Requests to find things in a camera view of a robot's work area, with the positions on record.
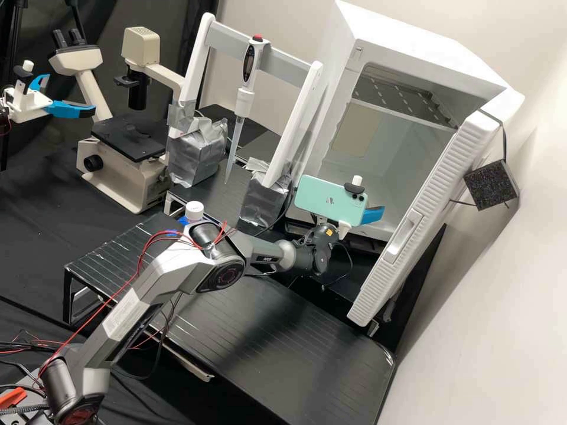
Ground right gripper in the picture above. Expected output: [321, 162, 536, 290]
[336, 205, 386, 237]

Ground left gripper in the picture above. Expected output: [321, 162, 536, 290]
[4, 73, 96, 123]

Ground cream microscope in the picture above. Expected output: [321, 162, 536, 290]
[47, 26, 188, 216]

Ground left phone holder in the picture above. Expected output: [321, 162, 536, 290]
[12, 60, 35, 112]

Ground incubator door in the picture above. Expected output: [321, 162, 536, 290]
[346, 90, 520, 328]

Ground white pipette stand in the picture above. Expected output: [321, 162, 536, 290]
[166, 12, 329, 227]

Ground white incubator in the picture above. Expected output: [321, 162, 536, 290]
[283, 0, 526, 243]

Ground pipette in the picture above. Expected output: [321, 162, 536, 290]
[223, 34, 272, 185]

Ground orange clamp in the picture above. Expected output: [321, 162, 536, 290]
[0, 387, 25, 408]

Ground right wrist camera phone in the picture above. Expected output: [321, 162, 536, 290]
[294, 175, 369, 223]

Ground black cable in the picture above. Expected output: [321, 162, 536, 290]
[230, 185, 298, 243]

